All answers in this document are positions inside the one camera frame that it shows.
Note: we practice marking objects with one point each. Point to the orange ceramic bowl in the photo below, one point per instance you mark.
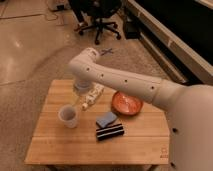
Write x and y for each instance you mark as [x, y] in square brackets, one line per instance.
[124, 104]

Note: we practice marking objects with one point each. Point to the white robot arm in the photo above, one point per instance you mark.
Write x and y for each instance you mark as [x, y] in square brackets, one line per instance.
[189, 108]

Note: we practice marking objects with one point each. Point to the white ceramic cup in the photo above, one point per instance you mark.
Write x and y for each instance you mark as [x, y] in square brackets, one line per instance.
[68, 115]

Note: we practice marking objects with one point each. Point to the black office chair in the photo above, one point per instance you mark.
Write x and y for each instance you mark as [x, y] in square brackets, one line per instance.
[100, 10]

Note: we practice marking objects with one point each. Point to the blue sponge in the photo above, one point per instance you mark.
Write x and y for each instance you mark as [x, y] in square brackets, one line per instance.
[106, 119]

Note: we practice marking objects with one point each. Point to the wooden table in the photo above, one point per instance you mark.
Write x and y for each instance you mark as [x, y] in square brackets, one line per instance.
[145, 139]

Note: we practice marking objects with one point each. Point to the person's leg and shoe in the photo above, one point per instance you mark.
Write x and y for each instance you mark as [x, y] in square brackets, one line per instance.
[78, 7]

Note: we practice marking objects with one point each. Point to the black white striped block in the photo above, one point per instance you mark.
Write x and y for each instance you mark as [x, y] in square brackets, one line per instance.
[109, 132]

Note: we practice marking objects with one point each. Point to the black box on floor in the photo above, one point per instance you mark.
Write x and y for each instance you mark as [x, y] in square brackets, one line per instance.
[130, 30]

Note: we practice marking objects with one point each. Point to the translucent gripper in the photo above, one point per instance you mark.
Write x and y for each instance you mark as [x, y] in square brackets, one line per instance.
[81, 91]

